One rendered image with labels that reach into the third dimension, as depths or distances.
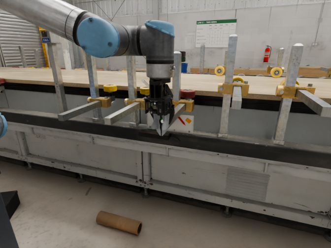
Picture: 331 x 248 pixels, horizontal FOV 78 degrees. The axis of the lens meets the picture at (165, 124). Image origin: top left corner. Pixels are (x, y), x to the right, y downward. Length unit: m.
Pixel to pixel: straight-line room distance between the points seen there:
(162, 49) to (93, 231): 1.26
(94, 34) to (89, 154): 1.39
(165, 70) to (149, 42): 0.09
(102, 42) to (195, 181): 1.20
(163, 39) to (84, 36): 0.22
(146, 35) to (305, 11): 7.73
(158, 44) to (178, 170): 1.05
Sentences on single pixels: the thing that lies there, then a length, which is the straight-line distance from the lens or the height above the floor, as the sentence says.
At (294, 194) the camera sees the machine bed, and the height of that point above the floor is 0.27.
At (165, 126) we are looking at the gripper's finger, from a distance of 0.73.
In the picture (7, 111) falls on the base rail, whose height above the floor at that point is 0.70.
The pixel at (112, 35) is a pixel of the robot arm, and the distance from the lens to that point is 0.54.
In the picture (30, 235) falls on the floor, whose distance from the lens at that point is 1.71.
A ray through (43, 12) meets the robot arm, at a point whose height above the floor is 1.20.
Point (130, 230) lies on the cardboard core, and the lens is 1.46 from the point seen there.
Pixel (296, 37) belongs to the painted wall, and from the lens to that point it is 8.17.
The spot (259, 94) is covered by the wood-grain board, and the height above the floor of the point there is 0.90.
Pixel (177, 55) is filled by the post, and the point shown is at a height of 1.09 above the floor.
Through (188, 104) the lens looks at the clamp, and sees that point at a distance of 1.02.
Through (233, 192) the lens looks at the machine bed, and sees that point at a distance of 1.53.
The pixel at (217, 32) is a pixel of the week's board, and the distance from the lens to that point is 8.21.
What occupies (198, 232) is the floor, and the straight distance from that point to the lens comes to 1.51.
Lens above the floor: 1.12
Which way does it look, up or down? 20 degrees down
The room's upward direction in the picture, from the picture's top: straight up
